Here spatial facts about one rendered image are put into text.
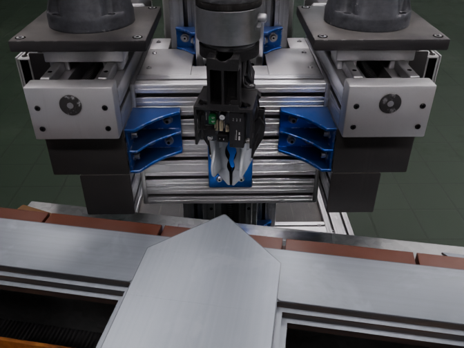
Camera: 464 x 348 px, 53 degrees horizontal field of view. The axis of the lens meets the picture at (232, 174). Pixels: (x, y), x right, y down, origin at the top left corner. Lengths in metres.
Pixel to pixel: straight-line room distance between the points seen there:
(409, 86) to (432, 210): 1.52
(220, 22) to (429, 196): 1.92
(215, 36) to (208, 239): 0.27
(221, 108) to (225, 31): 0.09
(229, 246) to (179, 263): 0.07
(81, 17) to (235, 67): 0.38
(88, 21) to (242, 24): 0.38
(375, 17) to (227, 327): 0.56
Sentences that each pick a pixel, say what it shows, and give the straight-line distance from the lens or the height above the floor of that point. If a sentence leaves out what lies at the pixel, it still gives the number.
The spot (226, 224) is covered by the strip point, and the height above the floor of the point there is 0.84.
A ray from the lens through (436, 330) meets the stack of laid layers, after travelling 0.61.
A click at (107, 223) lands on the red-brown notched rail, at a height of 0.83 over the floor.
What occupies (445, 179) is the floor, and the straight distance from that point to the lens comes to 2.51.
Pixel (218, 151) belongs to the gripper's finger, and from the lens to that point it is 0.64.
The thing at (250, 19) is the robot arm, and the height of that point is 1.13.
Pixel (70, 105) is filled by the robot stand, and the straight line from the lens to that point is 0.77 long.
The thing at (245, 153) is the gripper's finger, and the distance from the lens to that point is 0.64.
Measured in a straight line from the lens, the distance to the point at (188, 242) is 0.65.
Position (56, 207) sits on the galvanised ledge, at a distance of 1.04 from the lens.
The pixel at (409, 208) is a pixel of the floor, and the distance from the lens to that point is 2.24.
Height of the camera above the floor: 1.27
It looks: 33 degrees down
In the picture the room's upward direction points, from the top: straight up
